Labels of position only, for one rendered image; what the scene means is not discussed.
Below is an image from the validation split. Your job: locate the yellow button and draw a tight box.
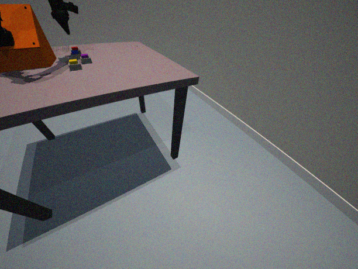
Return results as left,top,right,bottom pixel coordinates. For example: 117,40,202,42
68,59,82,71

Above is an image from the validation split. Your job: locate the purple button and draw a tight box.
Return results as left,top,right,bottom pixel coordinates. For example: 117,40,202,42
80,54,92,64

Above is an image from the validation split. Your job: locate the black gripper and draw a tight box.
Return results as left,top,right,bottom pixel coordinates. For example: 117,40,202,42
48,0,70,35

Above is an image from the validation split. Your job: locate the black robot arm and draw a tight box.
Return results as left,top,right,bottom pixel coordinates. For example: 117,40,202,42
0,0,78,47

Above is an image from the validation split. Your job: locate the blue button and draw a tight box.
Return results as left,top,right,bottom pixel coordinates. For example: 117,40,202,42
71,50,81,60

